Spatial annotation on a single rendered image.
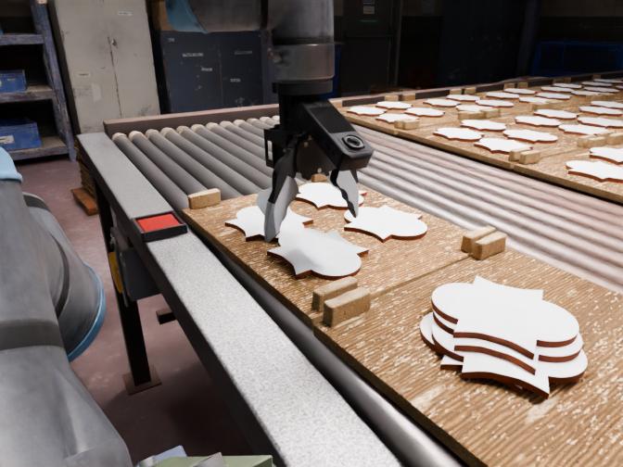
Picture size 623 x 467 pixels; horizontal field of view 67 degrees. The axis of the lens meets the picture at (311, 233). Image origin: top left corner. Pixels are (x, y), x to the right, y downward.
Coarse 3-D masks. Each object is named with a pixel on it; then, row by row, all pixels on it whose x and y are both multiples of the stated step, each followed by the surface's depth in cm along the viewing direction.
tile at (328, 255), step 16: (288, 240) 69; (304, 240) 70; (320, 240) 70; (336, 240) 70; (272, 256) 67; (288, 256) 65; (304, 256) 66; (320, 256) 66; (336, 256) 66; (352, 256) 66; (304, 272) 62; (320, 272) 62; (336, 272) 62; (352, 272) 62
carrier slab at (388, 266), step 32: (192, 224) 81; (224, 224) 78; (320, 224) 78; (448, 224) 78; (256, 256) 68; (384, 256) 68; (416, 256) 68; (448, 256) 68; (288, 288) 60; (384, 288) 60; (320, 320) 55
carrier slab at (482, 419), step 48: (432, 288) 60; (528, 288) 60; (576, 288) 60; (336, 336) 51; (384, 336) 51; (384, 384) 45; (432, 384) 44; (480, 384) 44; (576, 384) 44; (432, 432) 41; (480, 432) 39; (528, 432) 39; (576, 432) 39
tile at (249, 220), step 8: (248, 208) 83; (256, 208) 83; (288, 208) 83; (240, 216) 80; (248, 216) 80; (256, 216) 80; (288, 216) 80; (296, 216) 80; (232, 224) 77; (240, 224) 76; (248, 224) 76; (256, 224) 76; (288, 224) 76; (296, 224) 76; (304, 224) 78; (248, 232) 74; (256, 232) 74; (280, 232) 74; (248, 240) 73; (272, 240) 72
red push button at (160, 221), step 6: (162, 216) 84; (168, 216) 84; (138, 222) 81; (144, 222) 81; (150, 222) 81; (156, 222) 81; (162, 222) 81; (168, 222) 81; (174, 222) 81; (144, 228) 79; (150, 228) 79; (156, 228) 79
